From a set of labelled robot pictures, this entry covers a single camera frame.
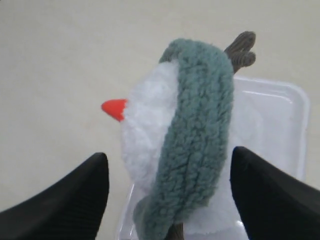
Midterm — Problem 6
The white plastic tray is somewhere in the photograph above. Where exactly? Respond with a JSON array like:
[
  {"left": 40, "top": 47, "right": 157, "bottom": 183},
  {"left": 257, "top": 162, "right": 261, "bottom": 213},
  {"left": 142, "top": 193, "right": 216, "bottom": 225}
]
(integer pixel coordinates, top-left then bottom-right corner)
[{"left": 117, "top": 76, "right": 310, "bottom": 240}]

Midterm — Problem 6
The green fuzzy scarf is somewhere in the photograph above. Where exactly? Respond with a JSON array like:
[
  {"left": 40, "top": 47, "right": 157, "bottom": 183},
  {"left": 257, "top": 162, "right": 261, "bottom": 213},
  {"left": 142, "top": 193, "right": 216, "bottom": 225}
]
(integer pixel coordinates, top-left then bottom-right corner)
[{"left": 133, "top": 38, "right": 234, "bottom": 240}]

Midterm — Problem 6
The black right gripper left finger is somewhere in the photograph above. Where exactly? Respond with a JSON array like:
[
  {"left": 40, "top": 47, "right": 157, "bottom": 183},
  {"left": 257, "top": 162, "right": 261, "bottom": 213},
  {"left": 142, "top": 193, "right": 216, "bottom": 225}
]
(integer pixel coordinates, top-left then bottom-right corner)
[{"left": 0, "top": 152, "right": 109, "bottom": 240}]

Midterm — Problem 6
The white plush snowman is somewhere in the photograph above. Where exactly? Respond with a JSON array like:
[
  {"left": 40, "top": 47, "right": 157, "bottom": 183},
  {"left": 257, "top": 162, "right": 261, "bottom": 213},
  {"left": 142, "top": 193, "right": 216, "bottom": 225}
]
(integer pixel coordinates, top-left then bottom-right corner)
[{"left": 101, "top": 31, "right": 256, "bottom": 240}]

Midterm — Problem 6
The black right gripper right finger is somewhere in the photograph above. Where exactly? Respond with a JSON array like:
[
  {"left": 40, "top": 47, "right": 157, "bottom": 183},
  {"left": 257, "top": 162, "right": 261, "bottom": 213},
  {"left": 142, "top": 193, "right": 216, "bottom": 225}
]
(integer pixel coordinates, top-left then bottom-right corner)
[{"left": 230, "top": 146, "right": 320, "bottom": 240}]

